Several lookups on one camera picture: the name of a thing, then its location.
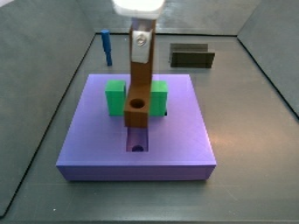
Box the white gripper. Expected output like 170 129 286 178
112 0 166 64

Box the brown T-shaped block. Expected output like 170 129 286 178
124 20 155 128

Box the blue cylindrical peg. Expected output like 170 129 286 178
100 29 112 67

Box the green U-shaped block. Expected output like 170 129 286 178
106 80 168 116

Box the purple base block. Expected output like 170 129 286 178
56 74 216 181

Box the black angle bracket fixture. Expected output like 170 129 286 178
170 43 215 68

